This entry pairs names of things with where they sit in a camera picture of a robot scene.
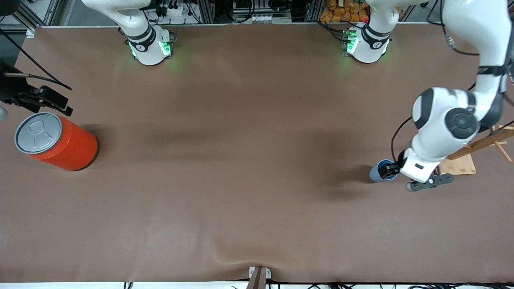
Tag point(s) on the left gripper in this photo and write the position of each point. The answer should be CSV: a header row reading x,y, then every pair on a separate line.
x,y
390,169

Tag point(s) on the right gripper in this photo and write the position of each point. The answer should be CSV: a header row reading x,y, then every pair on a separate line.
x,y
12,89

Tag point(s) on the blue cup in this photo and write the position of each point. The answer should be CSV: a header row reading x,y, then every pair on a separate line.
x,y
376,173

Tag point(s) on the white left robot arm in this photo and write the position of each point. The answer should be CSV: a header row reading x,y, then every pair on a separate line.
x,y
437,116

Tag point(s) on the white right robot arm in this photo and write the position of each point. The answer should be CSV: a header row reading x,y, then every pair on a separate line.
x,y
142,40

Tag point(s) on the wooden cup rack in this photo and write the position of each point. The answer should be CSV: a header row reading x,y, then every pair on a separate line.
x,y
461,165

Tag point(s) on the orange can grey lid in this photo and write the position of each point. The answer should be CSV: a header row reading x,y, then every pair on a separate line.
x,y
68,148

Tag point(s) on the brown table cover cloth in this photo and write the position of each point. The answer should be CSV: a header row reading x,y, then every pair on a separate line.
x,y
257,220

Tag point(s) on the white power strip with plugs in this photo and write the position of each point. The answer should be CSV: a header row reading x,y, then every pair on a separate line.
x,y
170,10

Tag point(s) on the orange packaged goods pile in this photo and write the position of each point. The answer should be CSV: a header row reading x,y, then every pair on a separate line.
x,y
341,12

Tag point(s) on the aluminium frame profile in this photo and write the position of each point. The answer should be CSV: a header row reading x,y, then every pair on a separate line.
x,y
44,14

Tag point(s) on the metal table edge bracket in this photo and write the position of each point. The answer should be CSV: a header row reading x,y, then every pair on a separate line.
x,y
259,277

